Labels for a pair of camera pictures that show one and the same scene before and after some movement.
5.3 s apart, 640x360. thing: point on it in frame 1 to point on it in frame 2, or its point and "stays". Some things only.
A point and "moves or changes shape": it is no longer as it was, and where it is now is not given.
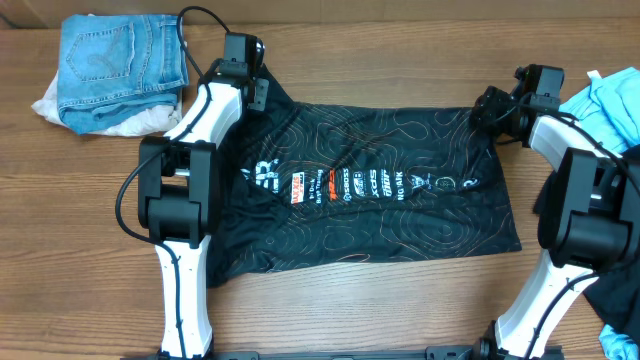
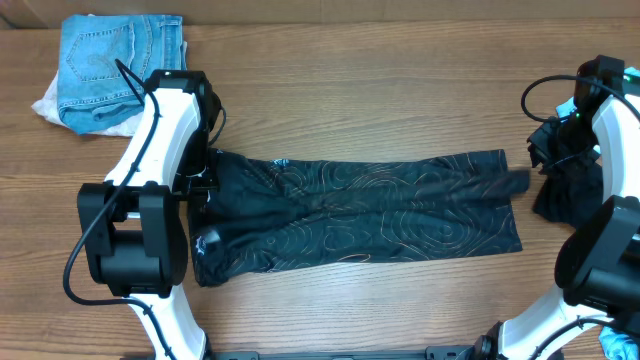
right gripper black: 482,113 to 538,152
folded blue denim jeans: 114,66 stays
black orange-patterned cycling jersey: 305,185 moves or changes shape
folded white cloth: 48,104 stays
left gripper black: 261,92 to 211,181
